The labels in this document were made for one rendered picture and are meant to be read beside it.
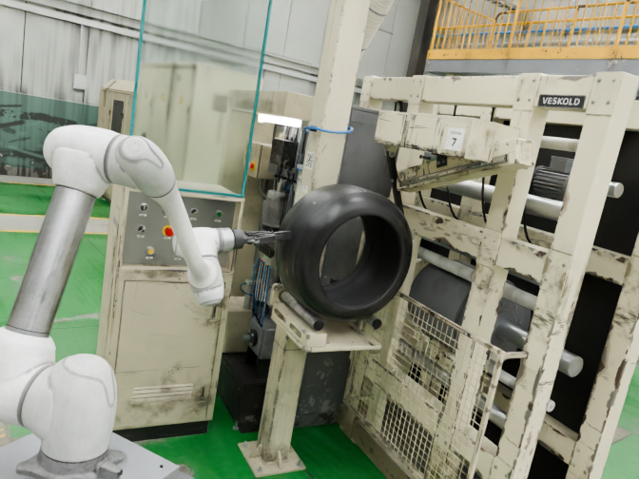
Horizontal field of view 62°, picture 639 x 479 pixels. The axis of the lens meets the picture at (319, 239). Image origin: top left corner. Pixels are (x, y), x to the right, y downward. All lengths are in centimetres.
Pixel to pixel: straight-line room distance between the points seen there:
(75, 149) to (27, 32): 925
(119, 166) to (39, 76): 931
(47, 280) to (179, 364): 141
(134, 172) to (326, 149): 115
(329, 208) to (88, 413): 111
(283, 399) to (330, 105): 140
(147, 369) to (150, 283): 43
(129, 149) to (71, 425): 66
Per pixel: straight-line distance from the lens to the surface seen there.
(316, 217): 202
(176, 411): 291
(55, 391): 139
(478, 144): 204
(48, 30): 1077
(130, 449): 161
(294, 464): 290
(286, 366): 262
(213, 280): 183
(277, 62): 1236
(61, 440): 143
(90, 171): 148
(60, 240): 148
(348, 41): 242
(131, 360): 272
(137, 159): 139
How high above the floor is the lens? 164
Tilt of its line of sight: 11 degrees down
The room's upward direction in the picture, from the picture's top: 10 degrees clockwise
